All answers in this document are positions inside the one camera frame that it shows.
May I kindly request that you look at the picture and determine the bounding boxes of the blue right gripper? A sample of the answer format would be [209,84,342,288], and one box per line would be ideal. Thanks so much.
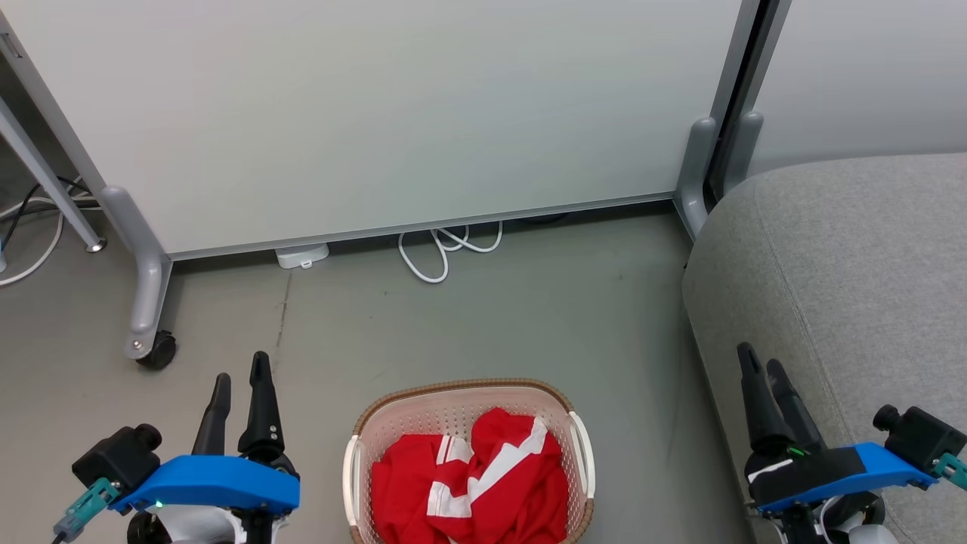
[737,342,938,516]

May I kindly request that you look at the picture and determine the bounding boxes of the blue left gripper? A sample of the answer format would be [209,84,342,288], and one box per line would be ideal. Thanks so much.
[110,351,301,518]

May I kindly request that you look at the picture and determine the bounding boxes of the red white-trimmed shorts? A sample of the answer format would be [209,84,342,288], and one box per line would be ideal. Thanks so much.
[427,408,570,544]

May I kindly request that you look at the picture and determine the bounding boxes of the grey fabric sofa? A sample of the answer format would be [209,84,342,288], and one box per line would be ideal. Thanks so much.
[681,153,967,544]

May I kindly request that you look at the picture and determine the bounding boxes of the black caster wheel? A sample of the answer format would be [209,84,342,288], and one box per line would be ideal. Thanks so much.
[136,330,178,371]

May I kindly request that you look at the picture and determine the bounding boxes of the grey partition leg with caster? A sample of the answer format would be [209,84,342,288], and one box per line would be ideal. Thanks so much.
[100,185,173,360]

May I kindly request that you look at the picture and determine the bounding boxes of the white power adapter box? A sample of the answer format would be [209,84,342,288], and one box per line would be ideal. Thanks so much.
[275,243,330,270]

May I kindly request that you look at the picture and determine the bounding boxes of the white woven-rim laundry basket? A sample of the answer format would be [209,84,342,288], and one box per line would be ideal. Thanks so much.
[342,378,596,544]

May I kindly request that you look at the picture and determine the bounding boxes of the grey metal table leg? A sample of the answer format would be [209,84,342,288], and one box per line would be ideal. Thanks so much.
[0,94,107,253]

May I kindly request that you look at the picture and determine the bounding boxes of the large white partition panel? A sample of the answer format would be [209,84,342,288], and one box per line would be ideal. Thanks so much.
[0,0,760,262]

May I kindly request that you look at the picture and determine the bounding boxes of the narrow white partition panel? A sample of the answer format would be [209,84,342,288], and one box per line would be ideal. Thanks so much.
[748,0,967,178]

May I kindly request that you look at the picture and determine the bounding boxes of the teal left camera connector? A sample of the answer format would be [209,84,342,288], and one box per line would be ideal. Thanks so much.
[53,478,122,543]

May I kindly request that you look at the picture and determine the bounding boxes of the teal camera connector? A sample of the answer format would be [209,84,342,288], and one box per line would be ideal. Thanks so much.
[933,452,967,490]
[53,478,122,543]

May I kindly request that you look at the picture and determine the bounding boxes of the teal right camera connector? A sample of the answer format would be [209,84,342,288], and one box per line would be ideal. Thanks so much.
[933,452,967,490]

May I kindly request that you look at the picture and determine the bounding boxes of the white looped floor cable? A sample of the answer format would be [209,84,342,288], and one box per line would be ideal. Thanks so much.
[398,221,504,285]

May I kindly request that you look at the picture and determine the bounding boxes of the white cable under table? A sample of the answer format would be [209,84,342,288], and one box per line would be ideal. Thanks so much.
[0,195,67,288]

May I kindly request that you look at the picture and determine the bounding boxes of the black cable under table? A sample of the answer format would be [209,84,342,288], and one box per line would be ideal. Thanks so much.
[0,177,93,252]

